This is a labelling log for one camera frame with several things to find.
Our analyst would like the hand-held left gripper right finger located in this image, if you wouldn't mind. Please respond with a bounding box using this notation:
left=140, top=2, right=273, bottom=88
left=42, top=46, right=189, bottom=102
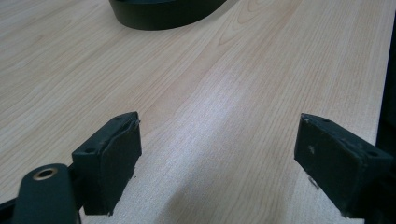
left=293, top=113, right=396, bottom=218

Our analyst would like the black round container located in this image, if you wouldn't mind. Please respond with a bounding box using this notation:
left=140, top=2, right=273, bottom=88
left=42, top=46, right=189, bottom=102
left=108, top=0, right=228, bottom=32

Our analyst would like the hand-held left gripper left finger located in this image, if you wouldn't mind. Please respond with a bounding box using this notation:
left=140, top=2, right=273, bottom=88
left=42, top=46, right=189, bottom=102
left=71, top=111, right=143, bottom=217

